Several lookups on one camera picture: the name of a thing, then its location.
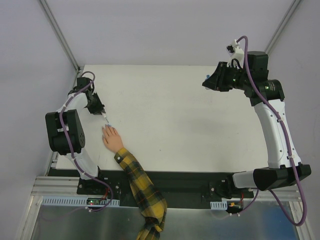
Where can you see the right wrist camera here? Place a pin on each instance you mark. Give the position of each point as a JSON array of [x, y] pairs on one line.
[[235, 51]]

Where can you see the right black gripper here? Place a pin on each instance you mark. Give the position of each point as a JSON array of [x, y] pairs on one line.
[[222, 75]]

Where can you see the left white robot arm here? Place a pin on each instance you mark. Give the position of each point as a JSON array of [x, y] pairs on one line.
[[64, 129]]

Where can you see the yellow plaid sleeve forearm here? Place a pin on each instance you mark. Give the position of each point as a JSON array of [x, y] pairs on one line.
[[150, 201]]

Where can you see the right aluminium frame post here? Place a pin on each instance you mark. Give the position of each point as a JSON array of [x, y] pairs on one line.
[[290, 12]]

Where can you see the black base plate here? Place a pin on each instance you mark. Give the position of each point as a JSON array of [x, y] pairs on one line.
[[181, 190]]

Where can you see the mannequin hand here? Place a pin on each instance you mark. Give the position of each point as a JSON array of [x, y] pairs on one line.
[[111, 139]]

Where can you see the aluminium frame post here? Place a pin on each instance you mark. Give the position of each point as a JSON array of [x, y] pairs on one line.
[[59, 34], [290, 12]]

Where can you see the right white cable duct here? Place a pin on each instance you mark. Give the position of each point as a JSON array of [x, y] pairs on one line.
[[219, 205]]

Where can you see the left aluminium frame post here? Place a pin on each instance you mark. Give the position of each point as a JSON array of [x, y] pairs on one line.
[[59, 34]]

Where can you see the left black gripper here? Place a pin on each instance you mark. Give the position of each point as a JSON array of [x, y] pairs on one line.
[[94, 103]]

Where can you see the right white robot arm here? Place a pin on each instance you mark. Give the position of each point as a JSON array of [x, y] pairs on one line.
[[267, 98]]

